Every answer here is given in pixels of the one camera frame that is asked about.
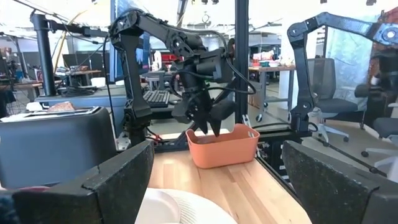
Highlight dark blue toaster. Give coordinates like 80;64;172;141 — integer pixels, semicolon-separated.
0;106;118;189

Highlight black labelled drawer cabinet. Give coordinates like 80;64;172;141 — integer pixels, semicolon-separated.
259;132;308;187

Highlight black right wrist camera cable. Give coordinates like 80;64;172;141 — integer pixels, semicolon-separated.
169;29;257;96

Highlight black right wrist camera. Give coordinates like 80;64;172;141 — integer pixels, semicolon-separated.
196;55;234;84

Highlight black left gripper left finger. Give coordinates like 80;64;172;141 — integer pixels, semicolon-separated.
52;140;155;224

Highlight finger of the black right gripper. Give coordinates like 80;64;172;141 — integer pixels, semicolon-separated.
172;101;209;135
208;100;236;138

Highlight office chair with white base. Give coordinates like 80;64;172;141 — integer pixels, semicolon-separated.
360;102;398;183

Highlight white round woven placemat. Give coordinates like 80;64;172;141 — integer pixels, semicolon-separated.
155;188;239;224

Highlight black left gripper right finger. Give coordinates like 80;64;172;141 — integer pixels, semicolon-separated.
282;140;398;224

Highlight black stand pole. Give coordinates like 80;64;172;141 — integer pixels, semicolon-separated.
30;12;110;98

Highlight grey office chair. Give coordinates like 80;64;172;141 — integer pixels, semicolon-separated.
307;57;359;144

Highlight orange plastic basket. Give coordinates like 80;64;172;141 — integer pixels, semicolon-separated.
185;123;261;169

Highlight red and black power cable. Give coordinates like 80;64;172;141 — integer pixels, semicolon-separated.
145;126;163;144

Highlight black keyboard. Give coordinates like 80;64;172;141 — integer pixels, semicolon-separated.
142;90;171;108

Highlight wooden desk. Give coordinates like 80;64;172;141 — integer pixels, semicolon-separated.
248;64;296;108

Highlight brown toast slice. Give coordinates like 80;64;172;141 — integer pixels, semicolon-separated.
46;101;76;113

